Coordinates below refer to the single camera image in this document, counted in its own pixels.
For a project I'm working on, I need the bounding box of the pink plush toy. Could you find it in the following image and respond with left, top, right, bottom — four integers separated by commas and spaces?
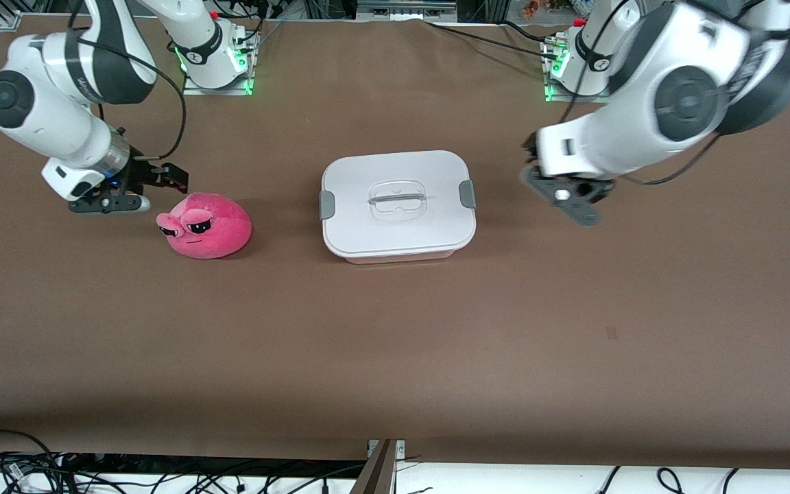
156, 192, 253, 260

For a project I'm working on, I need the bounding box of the white plastic box base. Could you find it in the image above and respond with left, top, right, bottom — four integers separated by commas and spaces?
342, 248, 457, 266

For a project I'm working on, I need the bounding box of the grey metal box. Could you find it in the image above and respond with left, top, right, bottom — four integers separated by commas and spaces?
356, 0, 458, 19

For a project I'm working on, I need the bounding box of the brown paper table cover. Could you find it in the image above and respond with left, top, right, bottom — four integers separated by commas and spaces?
0, 15, 790, 471

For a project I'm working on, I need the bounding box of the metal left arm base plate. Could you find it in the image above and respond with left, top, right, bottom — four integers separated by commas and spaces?
542, 38, 617, 104

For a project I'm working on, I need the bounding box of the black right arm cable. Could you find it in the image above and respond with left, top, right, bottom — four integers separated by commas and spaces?
66, 0, 188, 161

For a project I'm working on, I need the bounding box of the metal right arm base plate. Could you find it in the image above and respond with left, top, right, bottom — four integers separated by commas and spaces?
182, 31, 254, 96

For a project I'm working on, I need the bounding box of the short black table cable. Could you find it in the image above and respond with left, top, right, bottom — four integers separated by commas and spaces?
501, 19, 558, 44

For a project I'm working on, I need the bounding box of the long black table cable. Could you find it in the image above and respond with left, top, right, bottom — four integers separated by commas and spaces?
426, 21, 560, 60

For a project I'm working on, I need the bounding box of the looped black floor cable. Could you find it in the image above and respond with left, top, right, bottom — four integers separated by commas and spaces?
0, 429, 63, 484

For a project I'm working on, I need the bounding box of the small metal bracket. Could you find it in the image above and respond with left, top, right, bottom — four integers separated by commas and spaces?
366, 439, 407, 459

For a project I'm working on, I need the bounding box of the brown wooden post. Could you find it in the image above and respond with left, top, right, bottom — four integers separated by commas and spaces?
356, 439, 397, 494

